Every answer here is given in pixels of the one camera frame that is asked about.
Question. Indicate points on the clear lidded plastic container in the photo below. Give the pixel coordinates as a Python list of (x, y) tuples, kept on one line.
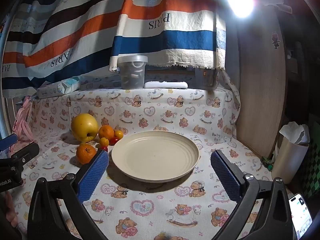
[(132, 77)]

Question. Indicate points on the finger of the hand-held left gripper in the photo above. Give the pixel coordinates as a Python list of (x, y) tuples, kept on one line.
[(8, 141), (25, 153)]

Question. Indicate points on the wet wipes packet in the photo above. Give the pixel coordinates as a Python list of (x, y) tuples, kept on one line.
[(50, 90)]

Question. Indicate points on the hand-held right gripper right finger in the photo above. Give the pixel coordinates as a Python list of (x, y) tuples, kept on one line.
[(226, 177)]

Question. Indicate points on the white flat box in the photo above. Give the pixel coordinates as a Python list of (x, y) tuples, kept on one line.
[(165, 85)]

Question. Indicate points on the cream round plate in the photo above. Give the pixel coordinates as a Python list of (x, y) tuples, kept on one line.
[(155, 155)]

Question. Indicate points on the bear print cloth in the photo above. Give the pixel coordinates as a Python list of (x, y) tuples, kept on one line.
[(155, 110)]

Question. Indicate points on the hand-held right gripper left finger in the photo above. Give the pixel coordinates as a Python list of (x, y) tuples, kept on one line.
[(93, 172)]

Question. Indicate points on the small red crabapple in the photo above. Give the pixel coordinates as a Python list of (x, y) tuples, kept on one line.
[(103, 148)]

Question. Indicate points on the green checkered board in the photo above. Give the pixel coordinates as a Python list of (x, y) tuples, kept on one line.
[(312, 170)]

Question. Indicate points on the bear sticker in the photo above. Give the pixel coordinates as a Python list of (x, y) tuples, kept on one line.
[(275, 40)]

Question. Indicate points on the wooden board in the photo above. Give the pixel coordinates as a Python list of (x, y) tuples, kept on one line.
[(260, 92)]

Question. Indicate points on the small green object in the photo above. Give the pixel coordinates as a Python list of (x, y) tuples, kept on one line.
[(267, 164)]

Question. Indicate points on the bright clip lamp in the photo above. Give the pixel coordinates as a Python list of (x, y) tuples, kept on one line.
[(240, 3)]

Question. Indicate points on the orange mandarin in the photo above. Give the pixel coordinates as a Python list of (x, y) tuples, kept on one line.
[(106, 131), (86, 153)]

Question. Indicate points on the beige bin with tissue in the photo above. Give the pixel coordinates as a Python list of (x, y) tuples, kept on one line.
[(288, 162)]

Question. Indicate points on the person's left hand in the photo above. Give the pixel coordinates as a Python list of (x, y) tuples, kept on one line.
[(10, 207)]

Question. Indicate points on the clear plastic box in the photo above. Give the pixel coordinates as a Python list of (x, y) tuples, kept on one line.
[(206, 78)]

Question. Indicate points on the crumpled white tissue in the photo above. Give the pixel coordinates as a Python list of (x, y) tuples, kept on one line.
[(295, 132)]

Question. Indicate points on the large yellow apple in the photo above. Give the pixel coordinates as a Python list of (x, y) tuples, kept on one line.
[(84, 128)]

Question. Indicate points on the smartphone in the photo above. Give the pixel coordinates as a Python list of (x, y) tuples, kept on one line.
[(301, 217)]

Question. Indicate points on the striped printed blanket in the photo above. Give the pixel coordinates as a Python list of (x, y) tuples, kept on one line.
[(162, 37)]

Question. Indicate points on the small yellow tomato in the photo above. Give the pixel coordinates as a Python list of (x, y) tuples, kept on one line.
[(104, 141), (118, 134)]

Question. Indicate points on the red cherry tomato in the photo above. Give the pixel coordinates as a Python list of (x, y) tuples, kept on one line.
[(115, 141)]

